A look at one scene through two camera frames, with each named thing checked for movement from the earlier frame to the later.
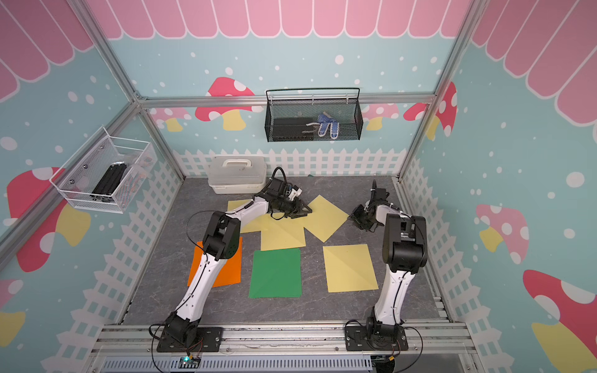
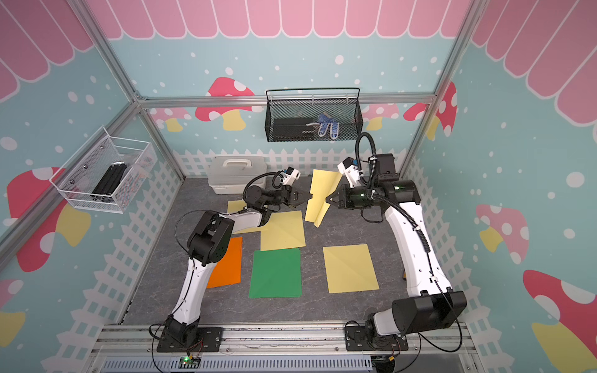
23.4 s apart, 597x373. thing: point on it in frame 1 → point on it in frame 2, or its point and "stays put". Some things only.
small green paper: x=276 y=273 stays put
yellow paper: x=324 y=219 → x=322 y=183
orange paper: x=229 y=273 stays put
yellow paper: x=348 y=268 stays put
